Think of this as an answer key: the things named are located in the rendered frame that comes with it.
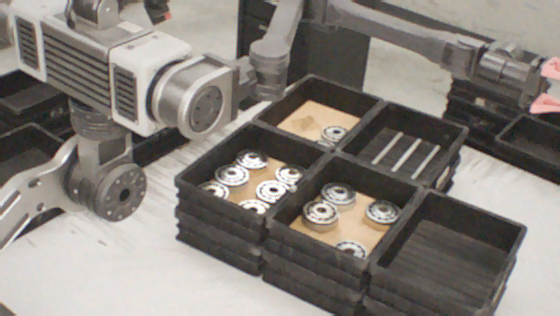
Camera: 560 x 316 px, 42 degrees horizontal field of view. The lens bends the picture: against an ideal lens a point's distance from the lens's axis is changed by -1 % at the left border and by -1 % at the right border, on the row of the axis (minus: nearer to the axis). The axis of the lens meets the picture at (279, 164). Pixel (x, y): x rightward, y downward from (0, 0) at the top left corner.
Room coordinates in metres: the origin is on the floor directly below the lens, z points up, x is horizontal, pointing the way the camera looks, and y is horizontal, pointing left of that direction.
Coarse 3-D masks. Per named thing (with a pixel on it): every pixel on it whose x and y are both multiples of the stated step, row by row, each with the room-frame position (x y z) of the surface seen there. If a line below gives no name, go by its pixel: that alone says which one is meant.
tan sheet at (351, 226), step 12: (360, 204) 1.71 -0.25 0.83; (300, 216) 1.62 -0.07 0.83; (348, 216) 1.64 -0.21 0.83; (360, 216) 1.65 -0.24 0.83; (300, 228) 1.57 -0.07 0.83; (336, 228) 1.59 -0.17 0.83; (348, 228) 1.59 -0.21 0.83; (360, 228) 1.59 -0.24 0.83; (372, 228) 1.60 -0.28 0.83; (324, 240) 1.53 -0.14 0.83; (336, 240) 1.53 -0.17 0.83; (360, 240) 1.54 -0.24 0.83; (372, 240) 1.55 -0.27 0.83
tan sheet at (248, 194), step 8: (272, 160) 1.89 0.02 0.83; (272, 168) 1.85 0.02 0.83; (256, 176) 1.80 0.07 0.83; (264, 176) 1.80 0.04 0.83; (272, 176) 1.81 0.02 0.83; (248, 184) 1.75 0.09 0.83; (256, 184) 1.76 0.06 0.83; (240, 192) 1.71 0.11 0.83; (248, 192) 1.71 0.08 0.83; (232, 200) 1.67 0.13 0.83; (240, 200) 1.67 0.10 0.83; (248, 200) 1.68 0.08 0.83
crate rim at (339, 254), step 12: (336, 156) 1.80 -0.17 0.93; (372, 168) 1.75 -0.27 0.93; (408, 180) 1.71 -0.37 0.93; (420, 192) 1.66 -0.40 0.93; (408, 204) 1.59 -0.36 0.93; (276, 228) 1.45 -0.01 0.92; (288, 228) 1.44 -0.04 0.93; (300, 240) 1.42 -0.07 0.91; (312, 240) 1.41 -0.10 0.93; (384, 240) 1.43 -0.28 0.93; (324, 252) 1.39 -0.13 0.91; (336, 252) 1.37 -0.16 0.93; (372, 252) 1.38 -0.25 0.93; (360, 264) 1.34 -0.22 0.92
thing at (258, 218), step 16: (240, 128) 1.91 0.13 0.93; (272, 128) 1.92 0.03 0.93; (304, 144) 1.85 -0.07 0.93; (320, 160) 1.77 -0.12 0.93; (176, 176) 1.62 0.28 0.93; (304, 176) 1.68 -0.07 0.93; (192, 192) 1.58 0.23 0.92; (208, 192) 1.56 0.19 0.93; (288, 192) 1.60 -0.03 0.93; (224, 208) 1.53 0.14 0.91; (240, 208) 1.51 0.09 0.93; (272, 208) 1.52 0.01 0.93
